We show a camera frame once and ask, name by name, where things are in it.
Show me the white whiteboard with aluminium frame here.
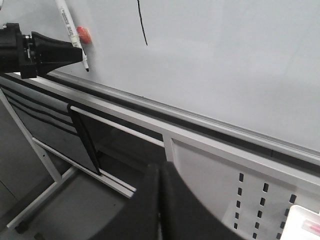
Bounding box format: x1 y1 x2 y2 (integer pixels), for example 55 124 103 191
0 0 320 166

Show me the white black-tip whiteboard marker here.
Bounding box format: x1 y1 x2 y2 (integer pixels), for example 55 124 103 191
55 0 90 72

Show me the white perforated pegboard panel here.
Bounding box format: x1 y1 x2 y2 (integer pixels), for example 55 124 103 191
172 139 320 240

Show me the white horizontal rail bar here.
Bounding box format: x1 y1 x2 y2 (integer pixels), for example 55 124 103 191
70 105 165 148

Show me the white metal whiteboard stand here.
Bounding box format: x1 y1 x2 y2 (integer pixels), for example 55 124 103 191
0 72 320 240

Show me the grey fabric pocket organizer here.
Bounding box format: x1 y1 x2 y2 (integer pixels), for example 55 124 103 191
0 77 100 175

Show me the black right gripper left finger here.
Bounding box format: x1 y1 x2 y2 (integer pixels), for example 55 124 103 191
91 164 160 240

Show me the red round magnet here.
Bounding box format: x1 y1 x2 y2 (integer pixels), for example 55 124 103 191
76 26 92 44

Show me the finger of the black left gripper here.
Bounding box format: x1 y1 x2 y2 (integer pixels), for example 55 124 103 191
31 31 83 76

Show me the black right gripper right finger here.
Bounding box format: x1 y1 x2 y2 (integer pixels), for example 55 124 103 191
159 162 242 240

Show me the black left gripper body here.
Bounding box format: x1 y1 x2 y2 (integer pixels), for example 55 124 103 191
0 23 37 79

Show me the pink marker pen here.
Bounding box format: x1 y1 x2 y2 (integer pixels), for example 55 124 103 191
302 219 320 235

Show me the upper white plastic tray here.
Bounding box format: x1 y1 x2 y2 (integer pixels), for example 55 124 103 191
280 205 320 240

